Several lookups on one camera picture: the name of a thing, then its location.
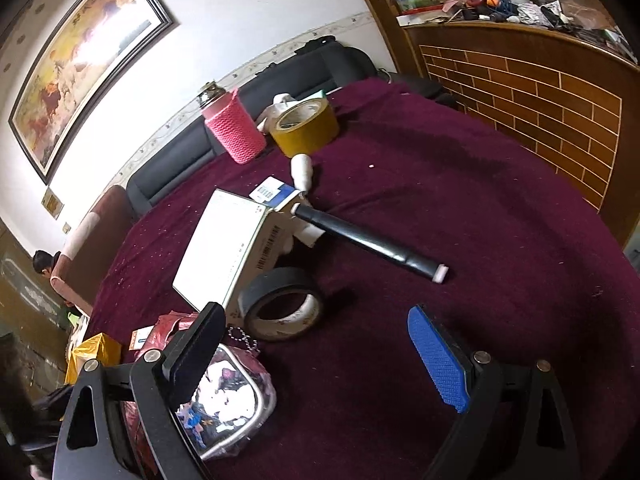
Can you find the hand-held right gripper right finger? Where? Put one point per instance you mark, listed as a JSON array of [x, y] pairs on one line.
[[440, 360]]

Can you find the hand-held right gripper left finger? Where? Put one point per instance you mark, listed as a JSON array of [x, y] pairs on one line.
[[190, 355]]

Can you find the red packet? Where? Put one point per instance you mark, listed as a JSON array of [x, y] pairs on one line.
[[167, 330]]

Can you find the clear zip pouch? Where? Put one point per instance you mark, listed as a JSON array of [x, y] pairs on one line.
[[235, 390]]

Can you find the gold lined box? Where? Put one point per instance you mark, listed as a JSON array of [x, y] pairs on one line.
[[92, 355]]

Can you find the white cardboard box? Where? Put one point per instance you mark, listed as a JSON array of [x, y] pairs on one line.
[[220, 245]]

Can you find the white plastic bottle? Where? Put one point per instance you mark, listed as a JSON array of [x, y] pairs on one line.
[[301, 170]]

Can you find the black tape roll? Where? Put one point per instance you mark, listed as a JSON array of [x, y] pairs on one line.
[[250, 295]]

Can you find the maroon table cloth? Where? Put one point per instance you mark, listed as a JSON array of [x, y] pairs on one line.
[[450, 185]]

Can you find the blue card packet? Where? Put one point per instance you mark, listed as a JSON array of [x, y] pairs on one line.
[[282, 195]]

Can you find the black leather sofa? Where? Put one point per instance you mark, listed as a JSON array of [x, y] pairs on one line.
[[170, 170]]

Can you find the pink knitted bottle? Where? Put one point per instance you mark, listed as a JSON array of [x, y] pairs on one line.
[[235, 127]]

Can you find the yellow tape roll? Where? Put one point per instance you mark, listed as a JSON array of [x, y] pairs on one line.
[[310, 140]]

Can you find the white cloth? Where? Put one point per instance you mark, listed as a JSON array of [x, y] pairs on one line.
[[280, 102]]

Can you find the teal and white packet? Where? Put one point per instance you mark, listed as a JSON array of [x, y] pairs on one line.
[[316, 94]]

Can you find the wooden partition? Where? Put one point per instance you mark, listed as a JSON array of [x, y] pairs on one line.
[[500, 60]]

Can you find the black bag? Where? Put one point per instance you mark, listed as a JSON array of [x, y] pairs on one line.
[[320, 44]]

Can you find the pile of assorted clutter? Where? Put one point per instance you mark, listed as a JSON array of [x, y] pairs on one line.
[[530, 12]]

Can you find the gold wall plaque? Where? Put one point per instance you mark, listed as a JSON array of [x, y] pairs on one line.
[[52, 203]]

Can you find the framed wall painting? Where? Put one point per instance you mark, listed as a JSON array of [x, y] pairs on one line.
[[85, 60]]

